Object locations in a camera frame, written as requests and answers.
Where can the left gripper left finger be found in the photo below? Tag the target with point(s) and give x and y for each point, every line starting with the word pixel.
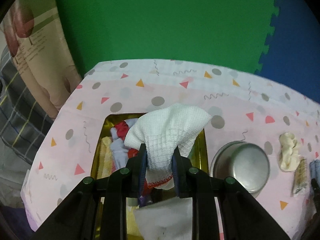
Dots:
pixel 137 170

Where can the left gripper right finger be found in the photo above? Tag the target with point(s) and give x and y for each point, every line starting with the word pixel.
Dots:
pixel 180 168

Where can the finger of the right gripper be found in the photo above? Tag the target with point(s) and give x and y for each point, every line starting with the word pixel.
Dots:
pixel 315 188

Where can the white red satin cloth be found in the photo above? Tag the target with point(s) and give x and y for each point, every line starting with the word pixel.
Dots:
pixel 121 153

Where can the white knitted glove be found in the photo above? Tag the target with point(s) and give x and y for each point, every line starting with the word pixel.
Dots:
pixel 162 131

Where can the cream cloth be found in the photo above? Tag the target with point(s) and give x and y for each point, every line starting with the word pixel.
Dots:
pixel 289 157

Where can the striped dotted plush towel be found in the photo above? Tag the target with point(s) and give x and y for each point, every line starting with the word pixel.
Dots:
pixel 106 164

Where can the bag of cotton swabs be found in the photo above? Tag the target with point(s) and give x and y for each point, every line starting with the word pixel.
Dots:
pixel 300 181

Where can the blue rolled towel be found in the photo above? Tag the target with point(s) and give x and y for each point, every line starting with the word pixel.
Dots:
pixel 315 170

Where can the steel bowl upside down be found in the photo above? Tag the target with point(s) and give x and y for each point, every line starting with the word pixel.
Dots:
pixel 244 161

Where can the pink patterned tablecloth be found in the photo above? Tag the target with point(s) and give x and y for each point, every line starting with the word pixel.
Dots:
pixel 243 106

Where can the plaid blanket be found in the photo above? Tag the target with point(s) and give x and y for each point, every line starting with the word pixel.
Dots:
pixel 24 124

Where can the blue foam mat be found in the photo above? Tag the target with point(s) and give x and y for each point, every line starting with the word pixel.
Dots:
pixel 293 49

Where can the green foam mat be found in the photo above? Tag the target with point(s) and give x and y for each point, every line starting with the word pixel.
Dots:
pixel 230 33

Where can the beige printed curtain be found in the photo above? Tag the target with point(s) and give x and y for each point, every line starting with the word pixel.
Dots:
pixel 41 55

